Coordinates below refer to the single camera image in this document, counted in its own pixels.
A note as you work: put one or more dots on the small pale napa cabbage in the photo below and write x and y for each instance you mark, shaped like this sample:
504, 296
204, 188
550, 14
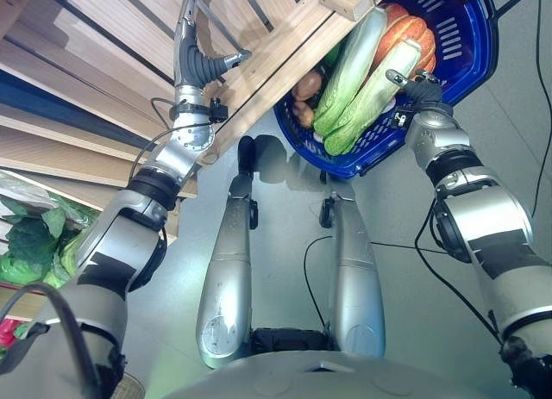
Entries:
371, 110

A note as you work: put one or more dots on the wooden slatted display shelf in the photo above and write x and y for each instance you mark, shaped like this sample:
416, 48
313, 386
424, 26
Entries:
108, 71

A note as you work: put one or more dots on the blue plastic shopping basket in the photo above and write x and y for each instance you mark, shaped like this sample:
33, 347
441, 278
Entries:
461, 50

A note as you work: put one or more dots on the robot left leg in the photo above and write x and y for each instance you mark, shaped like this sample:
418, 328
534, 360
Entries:
226, 269

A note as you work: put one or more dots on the robot right leg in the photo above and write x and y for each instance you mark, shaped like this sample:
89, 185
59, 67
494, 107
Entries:
355, 269

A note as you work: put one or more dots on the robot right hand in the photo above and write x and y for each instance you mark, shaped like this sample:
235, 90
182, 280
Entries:
423, 91

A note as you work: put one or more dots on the large pale napa cabbage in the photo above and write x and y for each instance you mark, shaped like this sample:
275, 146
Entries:
351, 80

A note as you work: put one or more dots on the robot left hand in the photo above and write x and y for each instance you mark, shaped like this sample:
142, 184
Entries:
188, 63

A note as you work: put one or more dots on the green leafy vegetables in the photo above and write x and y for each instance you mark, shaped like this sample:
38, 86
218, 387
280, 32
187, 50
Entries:
34, 239

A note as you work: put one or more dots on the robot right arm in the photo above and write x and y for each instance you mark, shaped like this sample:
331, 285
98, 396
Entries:
487, 218

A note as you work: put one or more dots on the dark green vegetable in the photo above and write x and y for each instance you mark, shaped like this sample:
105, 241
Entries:
334, 56

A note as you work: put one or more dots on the brown potato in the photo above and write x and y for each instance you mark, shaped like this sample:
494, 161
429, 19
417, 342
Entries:
304, 113
308, 86

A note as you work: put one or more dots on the silver robot torso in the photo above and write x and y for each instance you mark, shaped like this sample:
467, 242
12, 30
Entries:
336, 379

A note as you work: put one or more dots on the robot leg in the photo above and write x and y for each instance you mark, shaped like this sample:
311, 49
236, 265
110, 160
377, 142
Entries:
226, 269
355, 269

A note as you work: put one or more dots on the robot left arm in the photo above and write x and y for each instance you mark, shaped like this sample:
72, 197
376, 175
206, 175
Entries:
108, 261

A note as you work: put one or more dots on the orange pumpkin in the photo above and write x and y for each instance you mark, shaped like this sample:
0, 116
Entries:
409, 30

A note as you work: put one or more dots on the red packaged item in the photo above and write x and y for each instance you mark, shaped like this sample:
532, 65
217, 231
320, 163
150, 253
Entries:
9, 332

